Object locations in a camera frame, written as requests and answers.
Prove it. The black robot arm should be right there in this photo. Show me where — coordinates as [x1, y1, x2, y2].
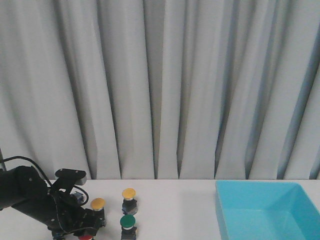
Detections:
[0, 166, 106, 240]

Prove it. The right green push button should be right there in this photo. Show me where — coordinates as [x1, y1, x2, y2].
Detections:
[120, 214, 137, 240]

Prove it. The lying red push button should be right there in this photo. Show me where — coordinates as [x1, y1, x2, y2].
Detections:
[71, 191, 85, 204]

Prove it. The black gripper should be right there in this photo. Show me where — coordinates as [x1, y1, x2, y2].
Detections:
[46, 188, 106, 237]

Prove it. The grey pleated curtain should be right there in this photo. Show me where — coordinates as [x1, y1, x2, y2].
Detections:
[0, 0, 320, 180]

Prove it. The yellow push button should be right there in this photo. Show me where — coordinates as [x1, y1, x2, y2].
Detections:
[122, 188, 138, 216]
[90, 197, 106, 227]

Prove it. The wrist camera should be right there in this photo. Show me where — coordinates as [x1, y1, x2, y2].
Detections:
[55, 168, 87, 186]

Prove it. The black camera cable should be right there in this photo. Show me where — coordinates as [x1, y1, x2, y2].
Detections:
[0, 156, 90, 205]

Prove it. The light blue plastic box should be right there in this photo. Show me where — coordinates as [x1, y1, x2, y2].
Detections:
[215, 180, 320, 240]

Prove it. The red push button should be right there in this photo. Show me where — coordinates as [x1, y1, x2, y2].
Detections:
[71, 191, 85, 204]
[78, 235, 94, 240]

